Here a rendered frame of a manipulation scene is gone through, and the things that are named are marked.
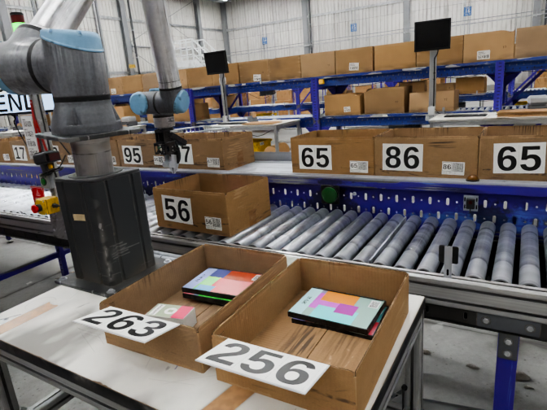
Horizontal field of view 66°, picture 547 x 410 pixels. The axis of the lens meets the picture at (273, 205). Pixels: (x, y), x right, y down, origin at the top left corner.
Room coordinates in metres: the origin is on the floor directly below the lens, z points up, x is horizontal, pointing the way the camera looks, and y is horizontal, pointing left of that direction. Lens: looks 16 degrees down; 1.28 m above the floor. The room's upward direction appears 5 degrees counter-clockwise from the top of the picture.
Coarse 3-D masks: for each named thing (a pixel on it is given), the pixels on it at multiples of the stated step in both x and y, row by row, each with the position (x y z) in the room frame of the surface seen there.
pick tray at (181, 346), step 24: (168, 264) 1.05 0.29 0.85; (192, 264) 1.12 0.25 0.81; (216, 264) 1.16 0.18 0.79; (240, 264) 1.11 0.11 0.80; (264, 264) 1.07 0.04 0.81; (144, 288) 0.96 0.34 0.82; (168, 288) 1.03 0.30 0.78; (144, 312) 0.95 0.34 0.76; (216, 312) 0.77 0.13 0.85; (168, 336) 0.75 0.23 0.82; (192, 336) 0.72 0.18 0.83; (168, 360) 0.75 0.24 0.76; (192, 360) 0.72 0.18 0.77
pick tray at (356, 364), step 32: (288, 288) 0.95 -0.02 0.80; (352, 288) 0.94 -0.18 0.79; (384, 288) 0.90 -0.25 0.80; (256, 320) 0.82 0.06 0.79; (288, 320) 0.87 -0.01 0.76; (384, 320) 0.69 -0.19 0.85; (288, 352) 0.74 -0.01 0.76; (320, 352) 0.73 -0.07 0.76; (352, 352) 0.73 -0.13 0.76; (384, 352) 0.69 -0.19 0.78; (256, 384) 0.64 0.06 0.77; (320, 384) 0.58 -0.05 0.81; (352, 384) 0.55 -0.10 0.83
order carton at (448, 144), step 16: (416, 128) 1.92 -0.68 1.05; (432, 128) 1.89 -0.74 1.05; (448, 128) 1.85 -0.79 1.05; (464, 128) 1.82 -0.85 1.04; (480, 128) 1.79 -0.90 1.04; (432, 144) 1.61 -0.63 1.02; (448, 144) 1.58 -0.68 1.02; (464, 144) 1.56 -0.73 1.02; (432, 160) 1.61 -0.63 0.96; (448, 160) 1.58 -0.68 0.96; (464, 160) 1.55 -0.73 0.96; (400, 176) 1.68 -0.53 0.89; (416, 176) 1.65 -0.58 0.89; (432, 176) 1.61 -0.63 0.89; (448, 176) 1.58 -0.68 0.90; (464, 176) 1.55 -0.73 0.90
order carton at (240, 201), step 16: (192, 176) 1.92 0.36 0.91; (208, 176) 1.92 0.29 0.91; (224, 176) 1.87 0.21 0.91; (240, 176) 1.82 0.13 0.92; (256, 176) 1.77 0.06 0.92; (160, 192) 1.68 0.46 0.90; (176, 192) 1.63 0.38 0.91; (192, 192) 1.59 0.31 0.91; (208, 192) 1.54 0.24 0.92; (224, 192) 1.87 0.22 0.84; (240, 192) 1.57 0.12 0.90; (256, 192) 1.66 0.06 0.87; (160, 208) 1.69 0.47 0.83; (192, 208) 1.59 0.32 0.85; (208, 208) 1.55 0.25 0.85; (224, 208) 1.51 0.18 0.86; (240, 208) 1.56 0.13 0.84; (256, 208) 1.65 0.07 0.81; (160, 224) 1.70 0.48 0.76; (176, 224) 1.65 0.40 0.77; (224, 224) 1.51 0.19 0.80; (240, 224) 1.56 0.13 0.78
